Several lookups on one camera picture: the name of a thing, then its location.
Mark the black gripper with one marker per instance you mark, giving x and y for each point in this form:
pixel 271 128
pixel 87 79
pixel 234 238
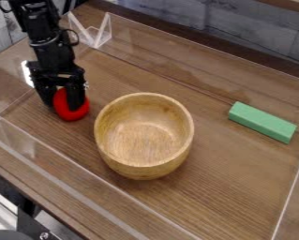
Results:
pixel 53 69

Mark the red plush fruit green leaf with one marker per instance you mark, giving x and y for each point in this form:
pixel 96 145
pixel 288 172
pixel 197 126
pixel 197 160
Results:
pixel 61 107

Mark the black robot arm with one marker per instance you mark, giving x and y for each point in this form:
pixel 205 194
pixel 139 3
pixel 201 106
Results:
pixel 37 18

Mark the wooden bowl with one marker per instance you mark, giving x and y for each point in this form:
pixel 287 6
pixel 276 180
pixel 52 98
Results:
pixel 143 132

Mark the green rectangular block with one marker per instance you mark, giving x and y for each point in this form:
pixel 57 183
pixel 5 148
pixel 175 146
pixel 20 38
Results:
pixel 263 122

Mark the clear acrylic tray enclosure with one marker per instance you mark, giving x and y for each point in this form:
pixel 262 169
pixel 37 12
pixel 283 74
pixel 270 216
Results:
pixel 235 189

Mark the black camera mount with cable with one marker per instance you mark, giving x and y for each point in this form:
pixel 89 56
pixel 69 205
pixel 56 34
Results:
pixel 28 229

